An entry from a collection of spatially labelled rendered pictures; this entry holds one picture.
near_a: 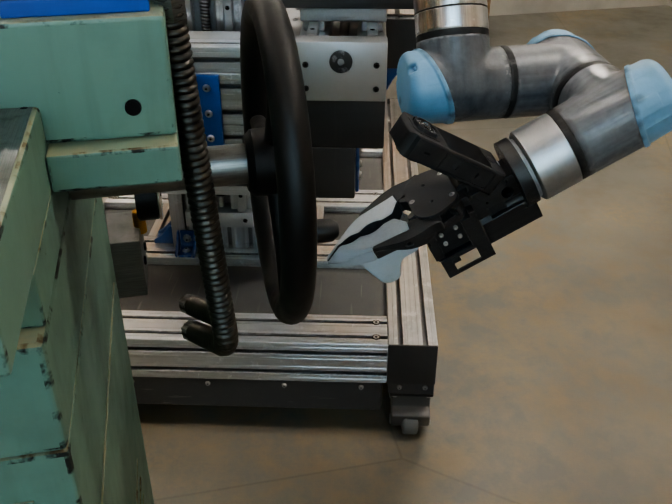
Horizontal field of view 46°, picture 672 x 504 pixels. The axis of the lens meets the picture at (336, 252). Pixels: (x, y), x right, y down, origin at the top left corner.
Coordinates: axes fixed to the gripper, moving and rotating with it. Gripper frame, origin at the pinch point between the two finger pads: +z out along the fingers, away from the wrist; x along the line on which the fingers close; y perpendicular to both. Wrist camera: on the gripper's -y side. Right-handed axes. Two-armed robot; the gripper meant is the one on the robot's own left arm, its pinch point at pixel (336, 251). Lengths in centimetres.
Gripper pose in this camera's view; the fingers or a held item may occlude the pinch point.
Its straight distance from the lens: 79.2
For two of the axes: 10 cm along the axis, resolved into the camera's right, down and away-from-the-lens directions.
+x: -1.9, -5.7, 8.0
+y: 4.6, 6.7, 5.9
